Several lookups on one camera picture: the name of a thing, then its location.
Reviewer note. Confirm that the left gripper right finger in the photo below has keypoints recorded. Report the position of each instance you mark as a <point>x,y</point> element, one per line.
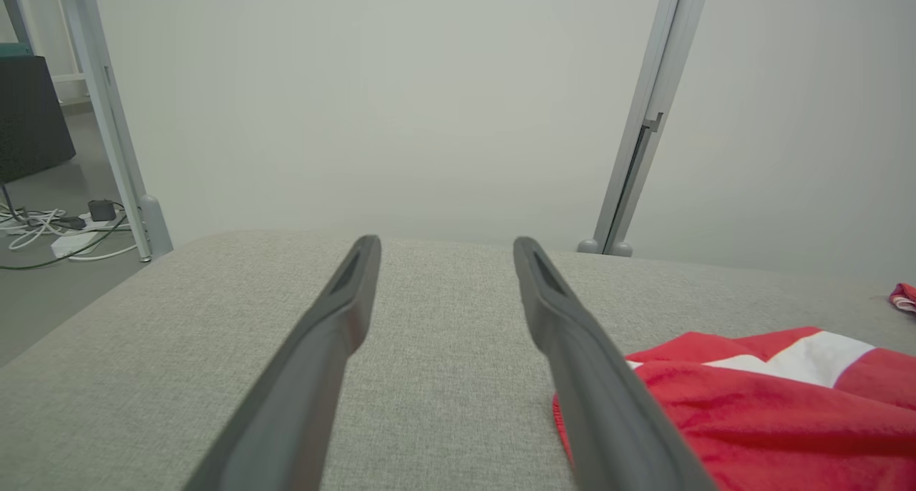
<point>601,412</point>

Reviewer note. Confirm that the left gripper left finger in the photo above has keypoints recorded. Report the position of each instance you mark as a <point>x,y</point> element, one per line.
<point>300,398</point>

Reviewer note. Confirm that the red shorts with white band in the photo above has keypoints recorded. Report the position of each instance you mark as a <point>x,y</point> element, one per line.
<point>773,426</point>

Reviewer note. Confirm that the red jersey with lettering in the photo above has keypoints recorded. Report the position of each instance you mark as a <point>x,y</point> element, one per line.
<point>905,298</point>

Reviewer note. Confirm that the black power adapter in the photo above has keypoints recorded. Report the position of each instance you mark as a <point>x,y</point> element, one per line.
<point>101,210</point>

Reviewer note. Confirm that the white power strip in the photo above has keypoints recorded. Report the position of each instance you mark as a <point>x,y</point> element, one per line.
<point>71,243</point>

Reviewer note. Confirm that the grey notched partition post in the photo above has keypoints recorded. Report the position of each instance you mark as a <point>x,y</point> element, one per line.
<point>651,112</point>

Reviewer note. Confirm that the grey end partition post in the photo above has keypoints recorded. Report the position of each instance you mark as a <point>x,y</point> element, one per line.
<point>107,119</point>

